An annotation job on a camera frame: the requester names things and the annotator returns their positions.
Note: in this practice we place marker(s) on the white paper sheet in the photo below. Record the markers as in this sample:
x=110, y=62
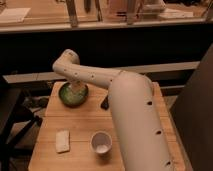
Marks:
x=13, y=15

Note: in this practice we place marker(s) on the small black rectangular object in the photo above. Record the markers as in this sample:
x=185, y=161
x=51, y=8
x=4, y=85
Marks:
x=105, y=105

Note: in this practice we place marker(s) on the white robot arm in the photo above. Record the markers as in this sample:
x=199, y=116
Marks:
x=139, y=131

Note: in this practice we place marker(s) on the white paper cup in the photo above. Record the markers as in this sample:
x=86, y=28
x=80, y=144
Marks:
x=101, y=143

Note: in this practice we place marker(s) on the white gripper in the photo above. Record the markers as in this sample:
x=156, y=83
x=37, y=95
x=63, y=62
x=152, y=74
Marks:
x=75, y=86

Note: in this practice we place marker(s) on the green ceramic bowl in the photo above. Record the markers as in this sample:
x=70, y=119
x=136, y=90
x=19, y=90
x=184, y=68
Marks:
x=66, y=96

